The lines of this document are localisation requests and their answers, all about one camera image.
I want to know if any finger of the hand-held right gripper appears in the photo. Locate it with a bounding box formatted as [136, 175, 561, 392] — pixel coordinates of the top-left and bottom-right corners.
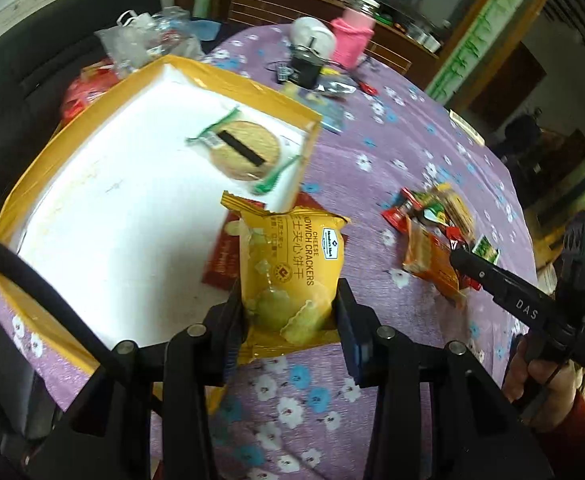
[449, 249, 556, 333]

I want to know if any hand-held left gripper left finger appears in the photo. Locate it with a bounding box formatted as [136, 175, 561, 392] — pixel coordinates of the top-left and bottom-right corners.
[25, 280, 248, 480]

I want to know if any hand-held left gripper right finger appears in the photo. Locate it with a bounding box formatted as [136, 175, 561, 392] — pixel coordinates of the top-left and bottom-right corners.
[335, 277, 556, 480]

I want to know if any orange cracker packet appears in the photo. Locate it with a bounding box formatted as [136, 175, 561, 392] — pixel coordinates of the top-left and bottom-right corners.
[403, 215, 468, 308]

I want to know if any yellow cracker packet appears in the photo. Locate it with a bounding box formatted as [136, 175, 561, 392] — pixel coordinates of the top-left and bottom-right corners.
[221, 190, 351, 365]

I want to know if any yellow cardboard box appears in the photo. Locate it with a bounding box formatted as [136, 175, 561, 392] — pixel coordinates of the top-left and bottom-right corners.
[0, 54, 323, 413]

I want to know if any person's right forearm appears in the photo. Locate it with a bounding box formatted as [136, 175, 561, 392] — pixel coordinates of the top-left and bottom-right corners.
[533, 392, 585, 433]

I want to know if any person's right hand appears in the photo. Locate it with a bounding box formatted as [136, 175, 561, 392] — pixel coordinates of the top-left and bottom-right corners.
[501, 339, 579, 427]

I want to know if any green small packet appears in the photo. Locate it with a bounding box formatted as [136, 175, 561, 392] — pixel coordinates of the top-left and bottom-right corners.
[473, 235, 501, 265]

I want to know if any red flat packet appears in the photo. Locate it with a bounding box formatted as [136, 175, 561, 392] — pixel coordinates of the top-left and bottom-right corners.
[201, 195, 268, 291]

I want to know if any dark red snack packet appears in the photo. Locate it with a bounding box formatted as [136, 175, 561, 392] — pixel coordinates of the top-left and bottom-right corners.
[445, 225, 471, 251]

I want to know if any yellow orange snack box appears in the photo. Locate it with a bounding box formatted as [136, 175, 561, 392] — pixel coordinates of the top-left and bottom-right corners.
[435, 183, 476, 238]

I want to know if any green yellow snack packet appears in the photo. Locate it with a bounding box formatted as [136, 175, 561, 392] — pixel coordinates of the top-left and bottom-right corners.
[413, 187, 451, 226]

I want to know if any round biscuit packet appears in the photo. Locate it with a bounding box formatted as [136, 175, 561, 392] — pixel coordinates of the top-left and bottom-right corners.
[186, 106, 303, 195]

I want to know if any purple floral tablecloth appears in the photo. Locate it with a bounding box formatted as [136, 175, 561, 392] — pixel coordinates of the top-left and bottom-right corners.
[0, 22, 541, 480]

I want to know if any blue yellow booklet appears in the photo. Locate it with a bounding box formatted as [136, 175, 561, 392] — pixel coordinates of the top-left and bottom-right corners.
[280, 82, 348, 133]

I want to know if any grey foil packet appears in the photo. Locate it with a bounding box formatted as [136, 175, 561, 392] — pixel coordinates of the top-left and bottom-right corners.
[317, 77, 358, 98]

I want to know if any black box device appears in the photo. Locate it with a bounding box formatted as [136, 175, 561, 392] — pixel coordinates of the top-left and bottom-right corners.
[290, 50, 326, 88]

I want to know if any red snack bag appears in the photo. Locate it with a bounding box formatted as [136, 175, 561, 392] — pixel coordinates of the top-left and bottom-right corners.
[61, 60, 118, 123]

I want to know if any pink bag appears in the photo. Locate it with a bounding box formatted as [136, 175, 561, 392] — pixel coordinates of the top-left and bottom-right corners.
[330, 8, 376, 68]

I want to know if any blue plastic bag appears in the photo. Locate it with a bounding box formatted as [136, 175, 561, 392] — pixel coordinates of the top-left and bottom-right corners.
[187, 17, 223, 43]

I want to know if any clear plastic bag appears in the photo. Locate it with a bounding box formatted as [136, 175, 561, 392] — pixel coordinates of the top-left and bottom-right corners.
[95, 6, 206, 81]

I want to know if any white round device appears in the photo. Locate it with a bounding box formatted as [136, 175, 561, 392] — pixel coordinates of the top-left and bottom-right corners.
[290, 16, 337, 61]

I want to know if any black sofa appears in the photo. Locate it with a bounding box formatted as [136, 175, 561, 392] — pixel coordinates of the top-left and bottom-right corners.
[0, 0, 163, 241]

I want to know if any black cable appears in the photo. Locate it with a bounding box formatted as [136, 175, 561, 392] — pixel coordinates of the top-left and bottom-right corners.
[0, 232, 123, 376]

